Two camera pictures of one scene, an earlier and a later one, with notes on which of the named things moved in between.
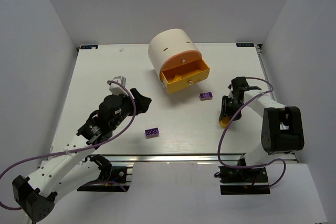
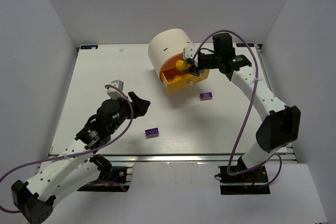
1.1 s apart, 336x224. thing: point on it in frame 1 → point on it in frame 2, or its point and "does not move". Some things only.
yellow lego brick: (177, 77) does not move
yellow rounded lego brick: (224, 121) → (181, 65)
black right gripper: (231, 104) → (197, 64)
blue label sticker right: (245, 44) does not move
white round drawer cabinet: (167, 43) does not move
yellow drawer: (184, 75) does not move
